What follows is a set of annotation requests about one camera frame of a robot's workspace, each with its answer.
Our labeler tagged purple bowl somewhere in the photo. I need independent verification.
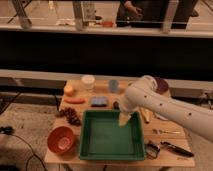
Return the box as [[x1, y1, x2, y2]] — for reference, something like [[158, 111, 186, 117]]
[[155, 77, 169, 94]]

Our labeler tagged wooden table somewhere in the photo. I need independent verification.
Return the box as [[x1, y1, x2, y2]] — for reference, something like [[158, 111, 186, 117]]
[[45, 80, 195, 168]]

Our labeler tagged blue sponge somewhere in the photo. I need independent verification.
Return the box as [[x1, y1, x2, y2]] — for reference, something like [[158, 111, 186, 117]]
[[90, 97, 108, 107]]

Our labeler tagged metal fork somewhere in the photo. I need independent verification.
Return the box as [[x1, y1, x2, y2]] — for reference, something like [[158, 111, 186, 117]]
[[153, 129, 180, 134]]

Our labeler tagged green plastic tray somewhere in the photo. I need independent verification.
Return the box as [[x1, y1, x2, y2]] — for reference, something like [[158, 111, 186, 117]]
[[79, 110, 146, 161]]

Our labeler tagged white paper cup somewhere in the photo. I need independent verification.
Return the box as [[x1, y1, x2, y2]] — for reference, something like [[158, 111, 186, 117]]
[[81, 75, 95, 91]]

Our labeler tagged black binder clip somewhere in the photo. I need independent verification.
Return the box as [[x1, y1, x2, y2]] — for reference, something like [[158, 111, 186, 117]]
[[146, 141, 160, 159]]

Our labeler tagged black floor cable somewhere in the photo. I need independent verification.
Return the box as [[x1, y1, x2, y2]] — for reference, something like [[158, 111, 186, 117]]
[[0, 125, 49, 171]]

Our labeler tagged black rectangular block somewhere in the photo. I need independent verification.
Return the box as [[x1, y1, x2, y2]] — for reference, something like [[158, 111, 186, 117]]
[[113, 101, 120, 110]]

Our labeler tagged black handled peeler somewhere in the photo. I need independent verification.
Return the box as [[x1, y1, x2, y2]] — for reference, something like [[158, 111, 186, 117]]
[[161, 141, 194, 157]]

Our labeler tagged blue plastic cup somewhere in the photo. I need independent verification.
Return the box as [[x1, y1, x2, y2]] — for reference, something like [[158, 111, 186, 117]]
[[108, 79, 119, 93]]

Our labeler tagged toy grape bunch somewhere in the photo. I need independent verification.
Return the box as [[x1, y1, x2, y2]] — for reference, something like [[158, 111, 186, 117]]
[[56, 107, 81, 126]]

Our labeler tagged red bowl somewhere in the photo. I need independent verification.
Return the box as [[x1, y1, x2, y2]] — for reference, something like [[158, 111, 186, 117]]
[[47, 126, 75, 155]]

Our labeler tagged yellow toy fruit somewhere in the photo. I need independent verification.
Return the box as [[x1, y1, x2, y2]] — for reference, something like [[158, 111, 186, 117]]
[[64, 85, 74, 96]]

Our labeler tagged toy sausage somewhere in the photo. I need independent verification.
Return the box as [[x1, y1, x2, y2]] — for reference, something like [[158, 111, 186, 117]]
[[64, 98, 85, 104]]

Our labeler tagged person in background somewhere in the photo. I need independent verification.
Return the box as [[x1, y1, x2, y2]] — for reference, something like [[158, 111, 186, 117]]
[[116, 0, 158, 27]]

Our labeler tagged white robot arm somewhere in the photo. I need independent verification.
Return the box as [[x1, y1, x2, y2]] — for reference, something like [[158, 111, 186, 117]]
[[118, 75, 213, 143]]

